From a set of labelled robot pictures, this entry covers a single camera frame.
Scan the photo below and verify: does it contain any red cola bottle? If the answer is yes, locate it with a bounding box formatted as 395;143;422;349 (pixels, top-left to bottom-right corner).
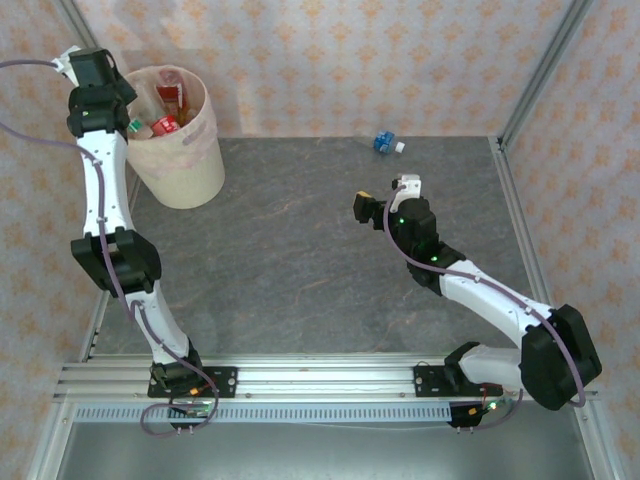
149;113;182;137

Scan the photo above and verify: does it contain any red label tea bottle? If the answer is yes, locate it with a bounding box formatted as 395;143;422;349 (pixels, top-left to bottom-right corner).
154;69;197;114

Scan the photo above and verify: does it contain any pink translucent bin liner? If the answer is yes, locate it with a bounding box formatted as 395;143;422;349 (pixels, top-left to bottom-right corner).
119;63;219;181

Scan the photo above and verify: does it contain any beige plastic bin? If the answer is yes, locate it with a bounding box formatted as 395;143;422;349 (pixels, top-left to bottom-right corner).
117;63;226;210

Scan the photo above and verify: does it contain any blue label bottle, white cap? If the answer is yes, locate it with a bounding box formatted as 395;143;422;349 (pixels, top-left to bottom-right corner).
354;129;406;155

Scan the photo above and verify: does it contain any grey metal sheet panel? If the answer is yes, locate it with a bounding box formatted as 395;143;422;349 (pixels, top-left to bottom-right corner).
52;422;599;480

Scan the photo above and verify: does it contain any small green circuit board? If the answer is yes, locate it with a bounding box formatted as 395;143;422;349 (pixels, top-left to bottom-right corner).
169;399;211;419

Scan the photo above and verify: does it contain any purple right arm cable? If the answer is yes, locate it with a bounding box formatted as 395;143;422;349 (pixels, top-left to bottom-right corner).
382;182;590;431

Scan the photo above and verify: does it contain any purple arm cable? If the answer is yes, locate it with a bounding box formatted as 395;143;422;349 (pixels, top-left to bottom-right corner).
0;58;220;437
382;182;590;431

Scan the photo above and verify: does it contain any aluminium frame post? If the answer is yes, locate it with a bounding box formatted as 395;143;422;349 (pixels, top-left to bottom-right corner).
499;0;597;149
53;0;101;56

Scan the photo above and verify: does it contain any aluminium table side rail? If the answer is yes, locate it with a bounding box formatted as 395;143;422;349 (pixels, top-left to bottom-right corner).
78;177;141;362
492;135;556;306

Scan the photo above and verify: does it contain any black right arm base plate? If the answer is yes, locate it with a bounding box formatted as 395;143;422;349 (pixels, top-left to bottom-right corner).
413;364;501;400

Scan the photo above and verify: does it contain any aluminium mounting rail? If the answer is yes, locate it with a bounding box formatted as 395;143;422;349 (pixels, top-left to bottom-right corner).
52;353;600;404

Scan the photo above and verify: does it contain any slotted grey cable duct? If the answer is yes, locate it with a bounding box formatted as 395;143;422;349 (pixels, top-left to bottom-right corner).
73;403;454;425

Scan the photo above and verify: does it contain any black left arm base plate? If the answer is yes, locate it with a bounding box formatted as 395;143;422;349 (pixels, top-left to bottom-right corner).
147;366;239;400

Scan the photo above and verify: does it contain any aluminium frame leg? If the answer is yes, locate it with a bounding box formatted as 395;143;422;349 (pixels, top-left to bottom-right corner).
27;402;76;480
572;397;616;480

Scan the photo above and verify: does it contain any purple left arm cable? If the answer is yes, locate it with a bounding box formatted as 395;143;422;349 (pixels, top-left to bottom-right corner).
0;58;220;437

